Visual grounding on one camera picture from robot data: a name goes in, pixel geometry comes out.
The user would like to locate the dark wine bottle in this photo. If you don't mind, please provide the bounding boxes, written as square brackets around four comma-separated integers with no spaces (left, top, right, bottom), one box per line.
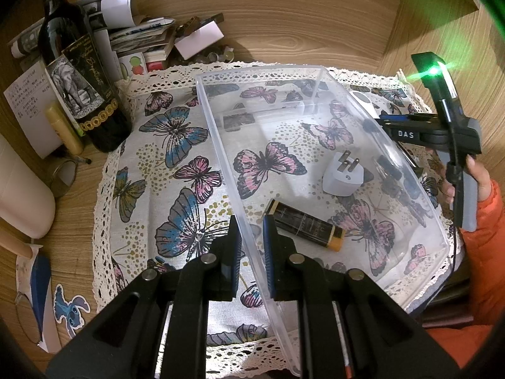
[38,0,133,153]

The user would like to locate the person's right hand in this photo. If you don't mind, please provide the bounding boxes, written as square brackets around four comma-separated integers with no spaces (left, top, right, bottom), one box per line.
[441,156,494,206]

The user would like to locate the clear plastic storage box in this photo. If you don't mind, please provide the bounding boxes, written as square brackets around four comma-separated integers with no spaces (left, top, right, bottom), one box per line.
[196,66,451,376]

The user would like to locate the black metal clips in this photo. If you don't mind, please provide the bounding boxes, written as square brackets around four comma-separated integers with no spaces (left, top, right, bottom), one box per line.
[373,156,425,222]

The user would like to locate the pile of small metal trinkets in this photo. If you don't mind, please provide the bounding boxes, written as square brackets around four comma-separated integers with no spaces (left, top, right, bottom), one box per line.
[185,45,234,64]

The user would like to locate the white plug adapter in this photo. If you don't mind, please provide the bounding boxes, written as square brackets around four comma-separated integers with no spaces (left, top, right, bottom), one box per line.
[323,151,373,197]

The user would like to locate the yellow tube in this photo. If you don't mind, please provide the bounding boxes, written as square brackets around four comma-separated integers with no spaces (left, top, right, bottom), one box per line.
[45,102,85,155]

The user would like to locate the black and gold tube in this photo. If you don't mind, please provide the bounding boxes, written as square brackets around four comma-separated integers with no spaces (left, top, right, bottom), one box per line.
[264,199,345,252]

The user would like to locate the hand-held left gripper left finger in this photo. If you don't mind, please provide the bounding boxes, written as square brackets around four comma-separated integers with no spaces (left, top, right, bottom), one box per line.
[46,215,243,379]

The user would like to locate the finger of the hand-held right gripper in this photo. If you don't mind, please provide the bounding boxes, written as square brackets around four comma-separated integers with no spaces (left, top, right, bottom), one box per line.
[365,113,437,133]

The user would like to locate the white handwritten paper note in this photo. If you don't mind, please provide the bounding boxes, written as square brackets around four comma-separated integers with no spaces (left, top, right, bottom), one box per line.
[4,61,60,159]

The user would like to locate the butterfly print lace cloth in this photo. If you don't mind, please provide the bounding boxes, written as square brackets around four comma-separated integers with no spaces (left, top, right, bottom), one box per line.
[92,62,462,376]

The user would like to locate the blue cartoon sticker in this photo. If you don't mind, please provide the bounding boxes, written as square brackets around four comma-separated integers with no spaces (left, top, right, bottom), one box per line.
[53,283,92,338]

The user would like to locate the person's right forearm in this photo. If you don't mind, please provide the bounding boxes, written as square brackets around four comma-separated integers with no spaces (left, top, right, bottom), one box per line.
[428,179,505,364]

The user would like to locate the clear glass cup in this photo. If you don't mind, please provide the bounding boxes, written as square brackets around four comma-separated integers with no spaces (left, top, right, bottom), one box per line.
[49,158,80,198]

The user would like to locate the beige cylinder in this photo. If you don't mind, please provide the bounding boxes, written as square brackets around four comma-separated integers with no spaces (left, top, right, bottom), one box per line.
[0,132,56,239]

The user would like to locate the small pale paper box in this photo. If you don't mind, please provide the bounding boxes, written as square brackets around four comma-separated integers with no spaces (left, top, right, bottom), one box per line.
[175,21,224,59]

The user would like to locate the pile of papers and booklets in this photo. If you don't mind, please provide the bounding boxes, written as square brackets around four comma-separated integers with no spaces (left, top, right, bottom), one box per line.
[79,0,176,75]

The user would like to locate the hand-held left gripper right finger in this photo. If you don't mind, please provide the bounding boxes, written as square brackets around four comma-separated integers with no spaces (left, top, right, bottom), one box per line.
[262,214,460,379]

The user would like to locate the blue and white paper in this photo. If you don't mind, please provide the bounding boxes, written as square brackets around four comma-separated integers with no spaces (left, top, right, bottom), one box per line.
[16,245,62,354]

